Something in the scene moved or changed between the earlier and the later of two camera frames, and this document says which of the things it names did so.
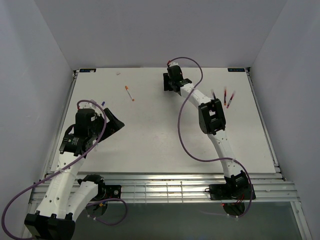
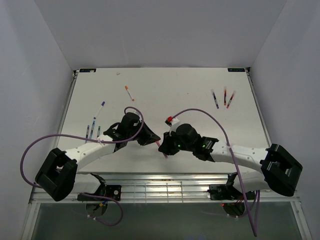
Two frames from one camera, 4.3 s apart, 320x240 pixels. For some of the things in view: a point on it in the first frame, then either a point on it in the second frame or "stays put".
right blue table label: [236, 69] stays put
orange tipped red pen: [225, 97] stays put
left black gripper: [114, 124] -> [149, 137]
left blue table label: [88, 70] stays put
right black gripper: [166, 79] -> [166, 147]
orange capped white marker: [127, 89] stays put
